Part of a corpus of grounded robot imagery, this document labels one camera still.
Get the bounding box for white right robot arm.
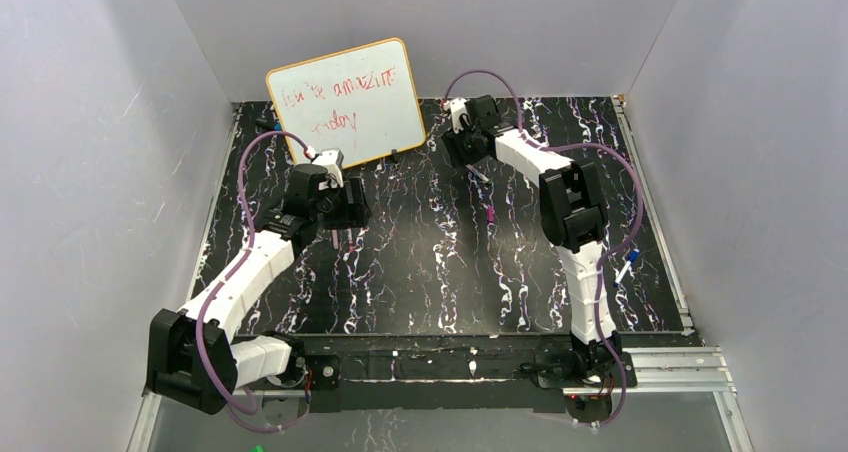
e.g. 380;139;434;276
441;95;616;380

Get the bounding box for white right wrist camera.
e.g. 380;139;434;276
442;97;471;135

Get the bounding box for white pen green tip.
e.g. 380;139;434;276
465;164;491;185

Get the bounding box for blue-capped white marker right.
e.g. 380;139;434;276
613;249;641;288

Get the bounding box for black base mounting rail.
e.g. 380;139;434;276
295;333;638;414

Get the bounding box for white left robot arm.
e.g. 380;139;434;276
145;164;371;415

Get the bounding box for small orange-framed whiteboard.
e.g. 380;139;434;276
265;38;427;168

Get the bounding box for blue-capped marker behind whiteboard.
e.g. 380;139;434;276
255;119;282;131

